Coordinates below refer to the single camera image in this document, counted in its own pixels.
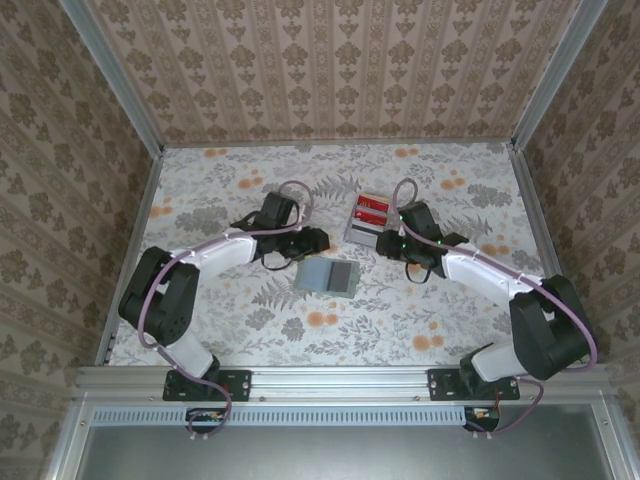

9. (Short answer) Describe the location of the dark gray credit card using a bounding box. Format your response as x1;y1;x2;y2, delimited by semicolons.
328;262;354;292

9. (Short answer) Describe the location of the slotted grey cable duct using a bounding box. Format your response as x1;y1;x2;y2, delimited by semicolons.
91;405;496;427

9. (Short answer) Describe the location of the thin aluminium rail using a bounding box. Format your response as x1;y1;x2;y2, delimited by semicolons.
162;139;516;150

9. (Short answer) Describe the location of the pale green card holder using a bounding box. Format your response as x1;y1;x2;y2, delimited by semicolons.
293;256;361;300

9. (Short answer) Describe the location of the red and grey box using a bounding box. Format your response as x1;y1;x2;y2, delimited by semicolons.
343;191;392;247

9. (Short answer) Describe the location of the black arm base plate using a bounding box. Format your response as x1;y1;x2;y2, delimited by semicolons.
427;368;521;402
163;368;252;402

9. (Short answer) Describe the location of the aluminium frame post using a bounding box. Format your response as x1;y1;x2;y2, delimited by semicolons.
58;0;166;154
512;0;611;151

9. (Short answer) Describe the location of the wide aluminium frame rail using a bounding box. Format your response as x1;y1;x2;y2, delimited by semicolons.
74;363;617;402

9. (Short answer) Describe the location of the small circuit board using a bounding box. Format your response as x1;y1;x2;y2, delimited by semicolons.
186;407;227;427
463;405;501;432

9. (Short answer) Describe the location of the aluminium side rail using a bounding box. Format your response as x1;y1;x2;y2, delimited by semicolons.
94;149;166;366
507;144;594;364

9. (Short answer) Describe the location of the thin black cable loop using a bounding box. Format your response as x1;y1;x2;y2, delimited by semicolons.
404;259;435;286
258;251;297;272

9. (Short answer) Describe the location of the purple cable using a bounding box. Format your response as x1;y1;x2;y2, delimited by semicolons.
138;179;315;441
392;178;600;441

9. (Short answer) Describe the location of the grey metal sheet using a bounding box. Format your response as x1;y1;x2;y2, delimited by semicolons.
74;424;619;480

